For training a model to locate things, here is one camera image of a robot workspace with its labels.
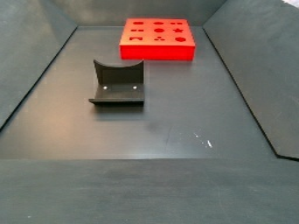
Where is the black curved holder stand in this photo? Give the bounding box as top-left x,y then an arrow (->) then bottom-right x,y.
88,60 -> 146,105

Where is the red shape sorter block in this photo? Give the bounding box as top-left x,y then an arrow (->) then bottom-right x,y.
119,17 -> 197,60

